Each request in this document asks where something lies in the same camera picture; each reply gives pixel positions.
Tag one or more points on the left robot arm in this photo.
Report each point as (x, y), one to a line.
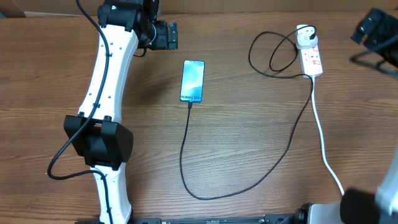
(96, 132)

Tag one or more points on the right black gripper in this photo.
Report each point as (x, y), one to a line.
(380, 28)

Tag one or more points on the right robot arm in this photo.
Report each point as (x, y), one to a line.
(357, 206)

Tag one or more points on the brown cardboard backdrop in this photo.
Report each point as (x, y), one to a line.
(22, 8)

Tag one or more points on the blue Galaxy smartphone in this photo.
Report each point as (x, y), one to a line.
(192, 81)

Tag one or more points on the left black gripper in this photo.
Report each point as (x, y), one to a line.
(163, 41)

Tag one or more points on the white charger plug adapter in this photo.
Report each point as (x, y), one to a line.
(306, 36)

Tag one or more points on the white power strip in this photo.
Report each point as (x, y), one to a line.
(310, 61)

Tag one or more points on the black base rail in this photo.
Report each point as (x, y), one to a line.
(267, 219)

